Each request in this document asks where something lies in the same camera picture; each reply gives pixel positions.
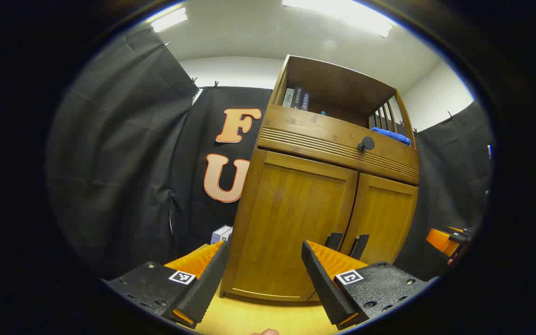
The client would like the wooden double-door shoe cabinet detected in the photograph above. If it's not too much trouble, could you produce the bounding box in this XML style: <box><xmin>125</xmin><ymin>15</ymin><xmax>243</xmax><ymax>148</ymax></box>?
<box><xmin>219</xmin><ymin>54</ymin><xmax>421</xmax><ymax>302</ymax></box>

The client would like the wooden shoe cabinet door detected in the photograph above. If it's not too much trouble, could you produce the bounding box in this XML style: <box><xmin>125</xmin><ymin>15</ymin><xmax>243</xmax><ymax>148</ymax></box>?
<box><xmin>220</xmin><ymin>149</ymin><xmax>359</xmax><ymax>302</ymax></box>
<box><xmin>340</xmin><ymin>173</ymin><xmax>420</xmax><ymax>266</ymax></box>

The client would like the small white box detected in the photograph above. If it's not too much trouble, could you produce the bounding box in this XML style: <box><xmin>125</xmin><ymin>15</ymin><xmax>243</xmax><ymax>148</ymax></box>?
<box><xmin>210</xmin><ymin>225</ymin><xmax>234</xmax><ymax>245</ymax></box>

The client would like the black door handle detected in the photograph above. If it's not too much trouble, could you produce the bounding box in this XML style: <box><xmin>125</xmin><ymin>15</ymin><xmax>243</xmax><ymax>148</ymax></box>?
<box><xmin>325</xmin><ymin>232</ymin><xmax>344</xmax><ymax>252</ymax></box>
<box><xmin>349</xmin><ymin>234</ymin><xmax>370</xmax><ymax>260</ymax></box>

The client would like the black backdrop cloth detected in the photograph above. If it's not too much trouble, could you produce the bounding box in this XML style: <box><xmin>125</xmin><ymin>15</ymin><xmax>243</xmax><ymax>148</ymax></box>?
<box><xmin>46</xmin><ymin>23</ymin><xmax>496</xmax><ymax>280</ymax></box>

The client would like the blue folded towel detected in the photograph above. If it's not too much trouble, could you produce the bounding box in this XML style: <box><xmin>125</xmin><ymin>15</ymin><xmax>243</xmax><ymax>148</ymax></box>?
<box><xmin>371</xmin><ymin>127</ymin><xmax>412</xmax><ymax>147</ymax></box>

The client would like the ceiling light panel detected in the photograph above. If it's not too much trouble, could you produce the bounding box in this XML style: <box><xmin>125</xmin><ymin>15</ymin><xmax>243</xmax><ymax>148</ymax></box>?
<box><xmin>149</xmin><ymin>7</ymin><xmax>188</xmax><ymax>33</ymax></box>

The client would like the wooden ribbed drawer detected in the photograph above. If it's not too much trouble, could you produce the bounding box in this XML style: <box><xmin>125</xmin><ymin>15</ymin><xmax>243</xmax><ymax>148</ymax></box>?
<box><xmin>257</xmin><ymin>104</ymin><xmax>421</xmax><ymax>186</ymax></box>

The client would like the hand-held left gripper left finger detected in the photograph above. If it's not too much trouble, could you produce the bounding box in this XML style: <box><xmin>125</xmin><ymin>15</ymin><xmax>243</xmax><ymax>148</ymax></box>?
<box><xmin>102</xmin><ymin>241</ymin><xmax>230</xmax><ymax>329</ymax></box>

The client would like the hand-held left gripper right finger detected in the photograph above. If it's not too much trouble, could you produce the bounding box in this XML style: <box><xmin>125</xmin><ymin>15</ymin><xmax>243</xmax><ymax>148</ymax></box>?
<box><xmin>301</xmin><ymin>240</ymin><xmax>438</xmax><ymax>331</ymax></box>

